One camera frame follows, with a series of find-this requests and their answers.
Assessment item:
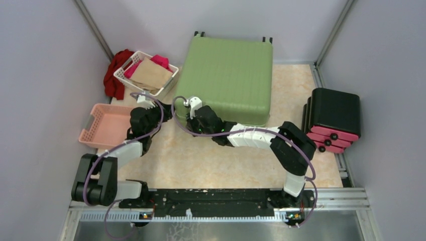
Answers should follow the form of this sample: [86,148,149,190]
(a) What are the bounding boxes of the aluminium corner post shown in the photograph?
[73,0,114,61]
[315,0,357,68]

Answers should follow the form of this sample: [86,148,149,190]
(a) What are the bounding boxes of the right aluminium corner post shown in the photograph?
[315,0,357,68]

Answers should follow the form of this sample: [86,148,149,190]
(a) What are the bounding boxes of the pink plastic basket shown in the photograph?
[78,103,133,150]

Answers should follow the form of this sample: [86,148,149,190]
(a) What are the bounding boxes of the magenta cloth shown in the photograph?
[124,55,173,78]

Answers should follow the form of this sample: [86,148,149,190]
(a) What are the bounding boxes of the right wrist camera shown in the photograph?
[183,96,203,119]

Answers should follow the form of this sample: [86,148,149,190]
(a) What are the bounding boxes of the tan folded cloth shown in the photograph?
[125,58,173,94]

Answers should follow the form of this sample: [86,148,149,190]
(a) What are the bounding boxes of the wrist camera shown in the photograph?
[136,94,156,109]
[183,96,203,119]

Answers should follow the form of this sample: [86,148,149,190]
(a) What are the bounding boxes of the green hard-shell suitcase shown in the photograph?
[175,32,273,127]

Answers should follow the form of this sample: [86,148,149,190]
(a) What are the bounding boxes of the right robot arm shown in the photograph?
[186,105,316,198]

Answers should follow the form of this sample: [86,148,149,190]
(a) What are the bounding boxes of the black and pink storage stack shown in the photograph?
[301,88,361,154]

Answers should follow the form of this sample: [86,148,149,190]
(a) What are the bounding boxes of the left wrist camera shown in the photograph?
[136,94,156,109]

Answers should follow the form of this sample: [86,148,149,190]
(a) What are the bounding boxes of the left aluminium corner post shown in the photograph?
[73,0,114,61]

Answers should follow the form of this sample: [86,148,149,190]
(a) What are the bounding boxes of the white plastic basket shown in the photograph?
[113,51,179,100]

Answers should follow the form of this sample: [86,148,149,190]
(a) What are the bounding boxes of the red cloth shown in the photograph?
[103,49,134,100]

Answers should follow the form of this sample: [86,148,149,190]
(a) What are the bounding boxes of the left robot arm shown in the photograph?
[71,103,172,206]

